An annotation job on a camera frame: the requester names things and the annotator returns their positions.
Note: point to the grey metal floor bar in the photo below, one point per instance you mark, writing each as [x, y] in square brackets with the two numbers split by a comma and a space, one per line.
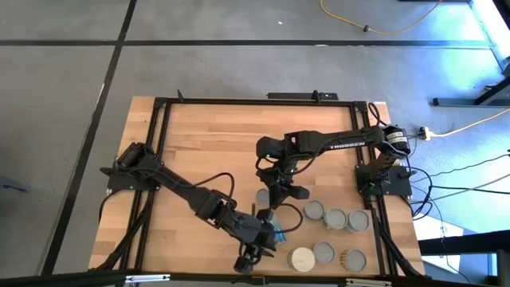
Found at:
[458, 102]

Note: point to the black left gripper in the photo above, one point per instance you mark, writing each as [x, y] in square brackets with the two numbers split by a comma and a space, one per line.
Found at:
[255, 231]

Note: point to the black bar behind table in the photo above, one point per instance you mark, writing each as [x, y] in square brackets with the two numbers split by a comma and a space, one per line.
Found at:
[303, 95]

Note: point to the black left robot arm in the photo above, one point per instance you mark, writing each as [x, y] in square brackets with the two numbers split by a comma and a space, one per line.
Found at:
[179, 185]

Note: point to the blue and yellow can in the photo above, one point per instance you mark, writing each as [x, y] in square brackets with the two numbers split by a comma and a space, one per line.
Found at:
[281, 233]

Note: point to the silver-top tin can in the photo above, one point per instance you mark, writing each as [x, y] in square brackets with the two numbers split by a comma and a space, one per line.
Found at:
[314, 210]
[335, 218]

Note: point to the black aluminium table frame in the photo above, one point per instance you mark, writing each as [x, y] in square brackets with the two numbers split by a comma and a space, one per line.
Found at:
[239, 102]

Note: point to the grey floor object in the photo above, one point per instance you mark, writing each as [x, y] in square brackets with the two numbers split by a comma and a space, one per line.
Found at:
[12, 185]

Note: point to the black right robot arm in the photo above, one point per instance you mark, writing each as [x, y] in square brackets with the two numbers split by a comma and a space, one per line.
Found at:
[338, 141]

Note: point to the yellow power plug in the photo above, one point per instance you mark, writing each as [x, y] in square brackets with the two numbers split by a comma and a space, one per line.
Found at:
[425, 132]

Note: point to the black rig beam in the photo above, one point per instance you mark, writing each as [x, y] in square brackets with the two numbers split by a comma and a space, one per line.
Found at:
[462, 242]
[60, 279]

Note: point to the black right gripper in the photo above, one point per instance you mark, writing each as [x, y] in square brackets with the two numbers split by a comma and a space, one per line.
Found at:
[279, 175]

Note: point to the black stand leg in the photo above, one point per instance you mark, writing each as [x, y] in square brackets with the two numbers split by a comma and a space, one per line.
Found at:
[496, 89]

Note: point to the yellow green mushroom can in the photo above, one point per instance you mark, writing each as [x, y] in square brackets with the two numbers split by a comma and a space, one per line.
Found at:
[358, 220]

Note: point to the silver metal bracket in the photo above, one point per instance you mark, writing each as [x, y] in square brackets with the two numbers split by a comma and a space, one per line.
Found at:
[147, 277]
[368, 282]

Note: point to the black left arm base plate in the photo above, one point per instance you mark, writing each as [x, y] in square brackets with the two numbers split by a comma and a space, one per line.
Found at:
[115, 182]

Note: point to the large grey can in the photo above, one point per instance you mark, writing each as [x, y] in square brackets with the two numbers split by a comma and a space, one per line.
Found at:
[301, 259]

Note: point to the spicy black beans can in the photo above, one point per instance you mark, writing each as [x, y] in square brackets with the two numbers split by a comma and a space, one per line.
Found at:
[354, 260]

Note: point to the white orange sauce can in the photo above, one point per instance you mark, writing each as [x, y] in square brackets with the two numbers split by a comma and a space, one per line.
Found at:
[324, 252]

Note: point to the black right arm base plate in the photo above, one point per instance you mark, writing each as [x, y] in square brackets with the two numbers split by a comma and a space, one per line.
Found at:
[400, 186]

